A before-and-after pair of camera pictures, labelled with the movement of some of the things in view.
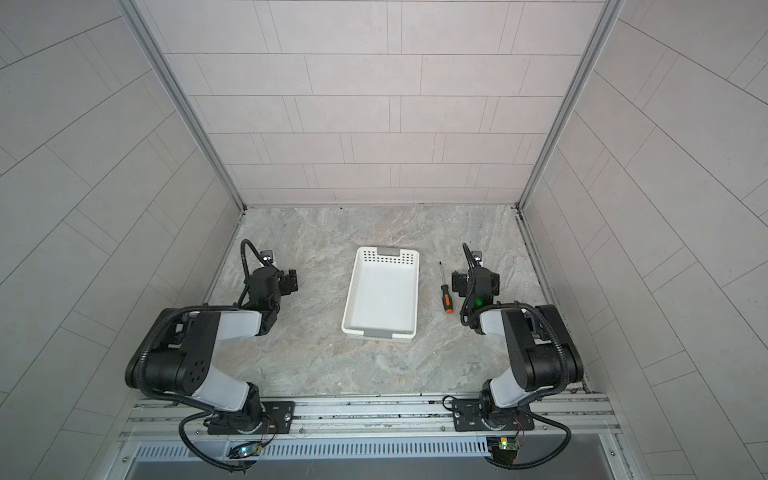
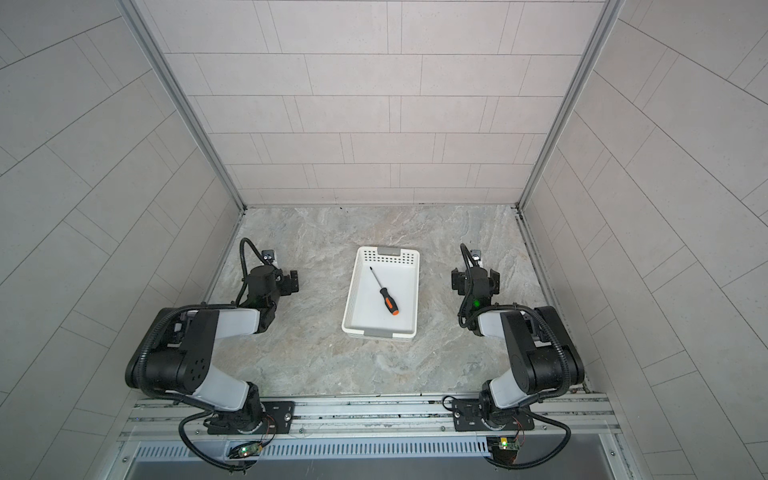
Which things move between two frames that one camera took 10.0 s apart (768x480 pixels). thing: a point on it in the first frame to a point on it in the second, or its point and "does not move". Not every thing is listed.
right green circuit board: (503, 449) does not move
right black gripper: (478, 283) does not move
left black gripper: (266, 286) does not move
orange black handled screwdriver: (446, 296) to (390, 303)
